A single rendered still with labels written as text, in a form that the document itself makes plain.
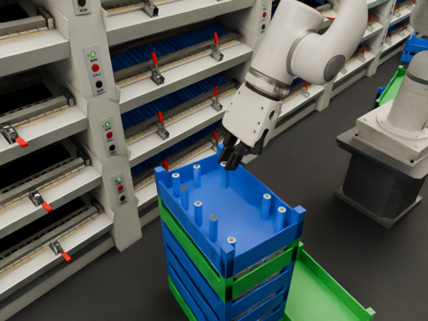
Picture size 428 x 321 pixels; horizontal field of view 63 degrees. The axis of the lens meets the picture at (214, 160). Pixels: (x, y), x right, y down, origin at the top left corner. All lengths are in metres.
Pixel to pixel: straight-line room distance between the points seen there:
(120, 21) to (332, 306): 1.01
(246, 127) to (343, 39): 0.22
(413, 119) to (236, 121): 0.78
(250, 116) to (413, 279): 0.88
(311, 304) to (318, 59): 0.79
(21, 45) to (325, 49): 0.61
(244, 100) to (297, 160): 1.06
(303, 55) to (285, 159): 1.13
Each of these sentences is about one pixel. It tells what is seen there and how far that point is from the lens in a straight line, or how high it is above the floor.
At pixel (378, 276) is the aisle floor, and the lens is 1.32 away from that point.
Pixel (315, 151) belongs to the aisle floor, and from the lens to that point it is 1.79.
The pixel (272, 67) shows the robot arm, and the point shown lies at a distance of 0.64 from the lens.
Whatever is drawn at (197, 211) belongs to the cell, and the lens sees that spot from 0.76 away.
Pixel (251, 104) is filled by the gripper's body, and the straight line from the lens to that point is 0.67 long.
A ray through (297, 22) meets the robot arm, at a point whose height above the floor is 0.82.
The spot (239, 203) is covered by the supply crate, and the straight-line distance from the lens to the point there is 0.85.
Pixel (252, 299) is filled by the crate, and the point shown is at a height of 0.27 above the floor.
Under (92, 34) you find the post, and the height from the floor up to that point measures 0.74.
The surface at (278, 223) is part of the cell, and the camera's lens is 0.77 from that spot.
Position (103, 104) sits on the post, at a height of 0.56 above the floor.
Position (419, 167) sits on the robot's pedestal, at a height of 0.28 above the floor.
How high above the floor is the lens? 0.98
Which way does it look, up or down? 36 degrees down
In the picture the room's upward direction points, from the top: straight up
